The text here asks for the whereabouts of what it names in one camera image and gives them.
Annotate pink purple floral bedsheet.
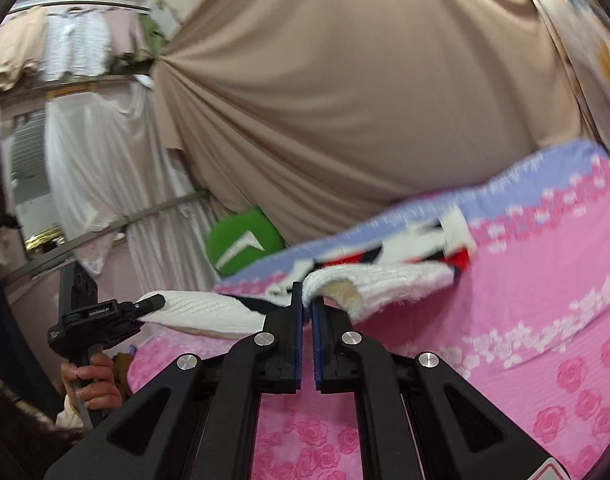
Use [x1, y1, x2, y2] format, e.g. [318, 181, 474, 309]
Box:
[127, 138, 610, 480]

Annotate hanging clothes on rack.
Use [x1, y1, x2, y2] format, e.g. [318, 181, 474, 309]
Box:
[0, 6, 167, 91]

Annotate green cushion with white mark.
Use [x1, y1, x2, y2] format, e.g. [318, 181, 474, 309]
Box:
[206, 207, 285, 276]

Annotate white draped cloth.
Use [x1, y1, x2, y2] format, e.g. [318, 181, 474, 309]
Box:
[44, 82, 218, 292]

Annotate white red navy knit sweater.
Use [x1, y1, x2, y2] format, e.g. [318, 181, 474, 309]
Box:
[142, 206, 476, 338]

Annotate person's left hand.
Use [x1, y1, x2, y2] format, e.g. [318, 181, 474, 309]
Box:
[61, 353, 122, 411]

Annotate beige curtain cloth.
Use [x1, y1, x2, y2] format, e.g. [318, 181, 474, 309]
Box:
[153, 0, 586, 244]

